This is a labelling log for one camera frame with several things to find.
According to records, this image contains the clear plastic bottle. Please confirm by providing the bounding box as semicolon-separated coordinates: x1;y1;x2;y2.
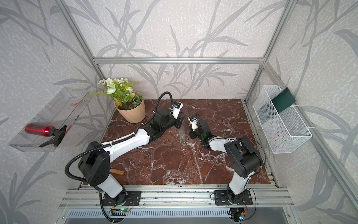
179;123;190;143

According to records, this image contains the clear plastic wall tray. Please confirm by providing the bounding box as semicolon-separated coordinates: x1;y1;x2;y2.
9;88;91;152

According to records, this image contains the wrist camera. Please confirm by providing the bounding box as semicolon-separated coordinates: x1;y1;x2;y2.
171;101;183;119
188;115;197;131

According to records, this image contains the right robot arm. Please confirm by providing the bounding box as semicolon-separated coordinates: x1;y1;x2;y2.
188;116;264;199

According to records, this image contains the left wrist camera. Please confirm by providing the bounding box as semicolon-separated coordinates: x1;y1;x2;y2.
171;101;183;119

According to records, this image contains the white wire mesh basket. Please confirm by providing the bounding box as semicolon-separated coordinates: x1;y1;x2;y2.
253;85;312;154

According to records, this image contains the wooden handled tool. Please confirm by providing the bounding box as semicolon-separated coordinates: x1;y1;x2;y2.
110;169;126;175

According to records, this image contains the potted green plant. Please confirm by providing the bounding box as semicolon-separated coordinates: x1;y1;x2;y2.
95;78;145;124

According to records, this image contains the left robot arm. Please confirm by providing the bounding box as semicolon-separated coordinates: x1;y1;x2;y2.
77;109;185;203

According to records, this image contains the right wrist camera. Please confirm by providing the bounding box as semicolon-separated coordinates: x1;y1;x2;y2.
188;115;197;131

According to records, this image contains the red spray bottle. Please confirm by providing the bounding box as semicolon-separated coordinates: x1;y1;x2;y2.
25;123;67;147

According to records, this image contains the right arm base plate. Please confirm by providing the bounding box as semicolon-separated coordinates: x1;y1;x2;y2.
214;190;253;206

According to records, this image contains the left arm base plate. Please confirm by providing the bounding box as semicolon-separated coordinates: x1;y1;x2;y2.
102;190;142;206

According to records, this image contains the black corrugated cable hose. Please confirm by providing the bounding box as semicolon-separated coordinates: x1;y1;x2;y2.
64;91;174;224

